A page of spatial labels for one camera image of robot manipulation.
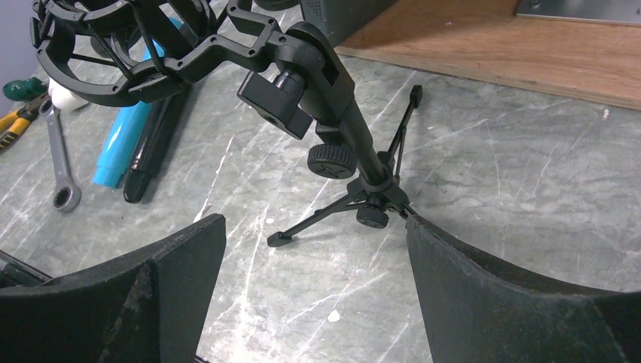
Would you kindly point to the yellow handled pliers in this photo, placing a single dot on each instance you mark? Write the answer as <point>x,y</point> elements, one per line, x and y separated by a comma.
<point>15,123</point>

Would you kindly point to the white plastic pipe fitting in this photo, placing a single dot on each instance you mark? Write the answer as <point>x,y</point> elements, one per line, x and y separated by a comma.
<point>64,99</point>

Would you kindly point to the blue network switch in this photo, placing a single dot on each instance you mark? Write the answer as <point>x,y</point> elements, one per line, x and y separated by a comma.
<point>340,19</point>

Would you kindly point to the wooden board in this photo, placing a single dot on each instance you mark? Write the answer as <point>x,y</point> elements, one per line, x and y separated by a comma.
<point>484,40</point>

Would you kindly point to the black microphone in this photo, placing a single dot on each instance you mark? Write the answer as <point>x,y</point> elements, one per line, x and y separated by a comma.
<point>152,146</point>

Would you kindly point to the black tripod shock mount stand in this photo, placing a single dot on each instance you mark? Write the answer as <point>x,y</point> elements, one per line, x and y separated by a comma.
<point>118,53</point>

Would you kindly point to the grey metal bracket stand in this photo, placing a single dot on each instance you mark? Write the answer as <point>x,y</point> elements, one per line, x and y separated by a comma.
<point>617,12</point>

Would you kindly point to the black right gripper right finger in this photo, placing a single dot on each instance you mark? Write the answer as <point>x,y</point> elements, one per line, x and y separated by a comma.
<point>477,307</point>

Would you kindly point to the black round base stand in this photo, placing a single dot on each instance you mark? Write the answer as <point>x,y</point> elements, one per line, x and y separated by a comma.
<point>276,5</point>

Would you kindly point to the silver ratchet wrench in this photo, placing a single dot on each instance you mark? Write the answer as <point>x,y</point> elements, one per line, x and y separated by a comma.
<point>67,193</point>

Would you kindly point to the green handled screwdriver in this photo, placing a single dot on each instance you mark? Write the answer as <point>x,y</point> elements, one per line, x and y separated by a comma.
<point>24,89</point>

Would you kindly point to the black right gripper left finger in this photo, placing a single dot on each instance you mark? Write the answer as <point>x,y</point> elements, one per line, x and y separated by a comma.
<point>148,305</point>

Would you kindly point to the blue microphone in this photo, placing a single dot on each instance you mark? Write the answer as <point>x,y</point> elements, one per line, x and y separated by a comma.
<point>119,147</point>

